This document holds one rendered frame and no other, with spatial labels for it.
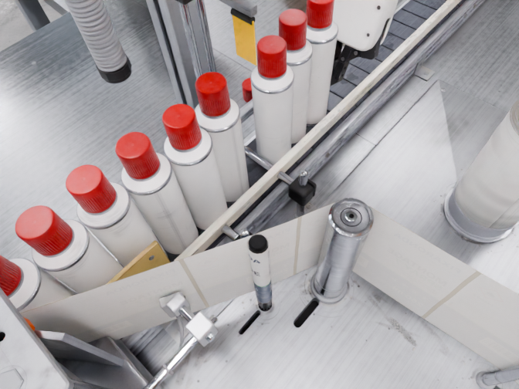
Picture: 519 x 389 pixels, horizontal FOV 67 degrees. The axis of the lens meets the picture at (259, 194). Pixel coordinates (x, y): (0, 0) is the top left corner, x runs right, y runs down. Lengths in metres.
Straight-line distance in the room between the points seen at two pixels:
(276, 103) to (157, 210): 0.19
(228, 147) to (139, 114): 0.34
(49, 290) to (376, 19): 0.48
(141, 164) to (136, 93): 0.44
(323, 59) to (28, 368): 0.46
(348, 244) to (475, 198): 0.22
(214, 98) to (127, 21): 0.61
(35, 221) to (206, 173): 0.17
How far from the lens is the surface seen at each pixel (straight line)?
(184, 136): 0.39
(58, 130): 0.81
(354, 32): 0.59
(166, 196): 0.42
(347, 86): 0.71
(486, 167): 0.50
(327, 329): 0.50
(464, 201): 0.55
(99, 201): 0.38
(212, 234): 0.51
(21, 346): 0.27
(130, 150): 0.38
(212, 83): 0.42
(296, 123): 0.58
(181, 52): 0.55
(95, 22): 0.42
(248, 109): 0.56
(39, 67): 0.96
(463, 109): 0.73
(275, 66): 0.46
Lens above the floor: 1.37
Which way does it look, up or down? 59 degrees down
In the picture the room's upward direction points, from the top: 5 degrees counter-clockwise
